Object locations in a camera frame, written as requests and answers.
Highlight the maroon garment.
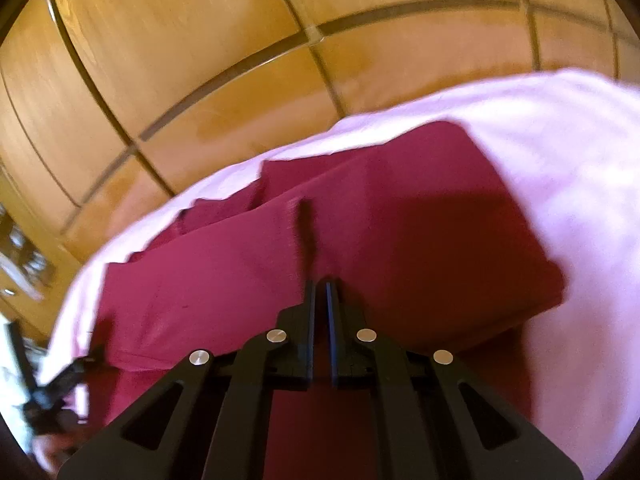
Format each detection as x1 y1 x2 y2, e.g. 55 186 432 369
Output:
92 120 568 480

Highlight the wooden wardrobe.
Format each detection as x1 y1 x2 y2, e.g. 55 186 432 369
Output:
0 0 640 321

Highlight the wooden display shelf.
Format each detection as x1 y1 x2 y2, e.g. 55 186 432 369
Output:
0 200 56 306

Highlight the pink bed sheet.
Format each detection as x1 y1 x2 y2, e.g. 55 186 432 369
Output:
37 67 640 480

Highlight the person's left forearm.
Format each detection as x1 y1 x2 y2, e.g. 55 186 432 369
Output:
30 430 86 476

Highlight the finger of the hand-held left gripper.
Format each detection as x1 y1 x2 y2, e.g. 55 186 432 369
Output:
47 342 108 403

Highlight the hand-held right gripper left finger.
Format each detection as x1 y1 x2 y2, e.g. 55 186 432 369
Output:
57 280 318 480

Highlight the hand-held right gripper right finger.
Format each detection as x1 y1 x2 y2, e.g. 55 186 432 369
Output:
325 279 584 480

